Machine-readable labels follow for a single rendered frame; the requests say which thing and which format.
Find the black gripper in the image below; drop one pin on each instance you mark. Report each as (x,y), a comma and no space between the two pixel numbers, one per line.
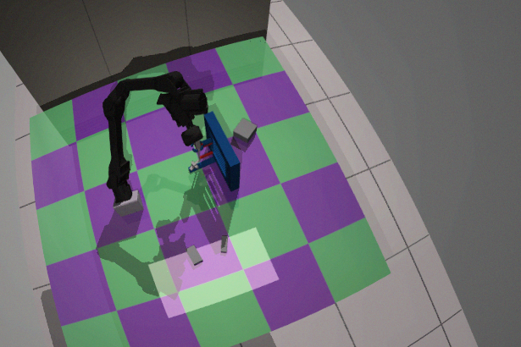
(192,134)

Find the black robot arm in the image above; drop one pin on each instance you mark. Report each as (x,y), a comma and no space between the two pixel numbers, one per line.
(175,101)

